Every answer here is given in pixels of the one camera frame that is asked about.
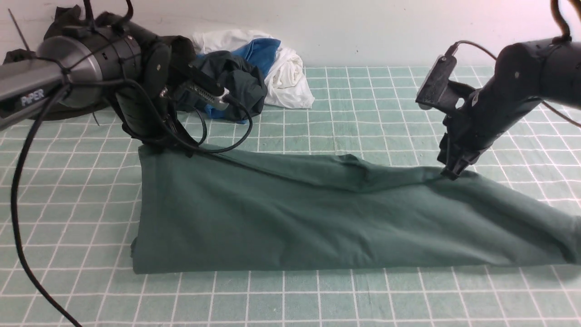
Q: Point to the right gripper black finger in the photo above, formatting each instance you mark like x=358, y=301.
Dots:
x=454, y=168

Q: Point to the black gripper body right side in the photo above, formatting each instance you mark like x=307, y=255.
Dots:
x=482, y=119

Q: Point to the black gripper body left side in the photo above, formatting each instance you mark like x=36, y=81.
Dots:
x=153, y=121

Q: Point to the green long-sleeve top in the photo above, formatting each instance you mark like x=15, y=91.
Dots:
x=240, y=211

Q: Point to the black robot arm left side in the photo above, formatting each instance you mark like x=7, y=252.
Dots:
x=123, y=65

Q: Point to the dark green crumpled garment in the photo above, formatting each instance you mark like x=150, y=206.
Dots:
x=244, y=80

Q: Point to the dark brown crumpled garment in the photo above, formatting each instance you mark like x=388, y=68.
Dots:
x=69, y=17

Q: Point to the blue crumpled garment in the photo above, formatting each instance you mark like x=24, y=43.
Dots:
x=259, y=52

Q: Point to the green checkered tablecloth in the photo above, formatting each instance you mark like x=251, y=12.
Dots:
x=79, y=207

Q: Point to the white crumpled garment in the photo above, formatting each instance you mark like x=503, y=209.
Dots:
x=286, y=80

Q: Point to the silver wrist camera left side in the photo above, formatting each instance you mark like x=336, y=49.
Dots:
x=184, y=76

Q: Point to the black cable tie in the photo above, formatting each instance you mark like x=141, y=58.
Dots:
x=20, y=33

